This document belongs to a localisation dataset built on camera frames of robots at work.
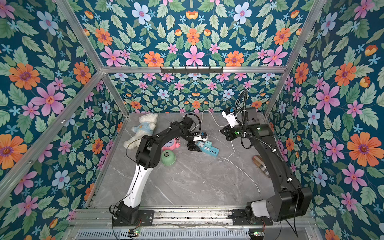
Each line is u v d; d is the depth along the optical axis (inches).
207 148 37.8
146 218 29.0
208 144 37.1
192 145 35.6
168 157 33.1
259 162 35.5
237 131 25.1
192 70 36.7
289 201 15.1
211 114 46.8
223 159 36.9
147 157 24.8
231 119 26.1
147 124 39.6
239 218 28.4
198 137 34.7
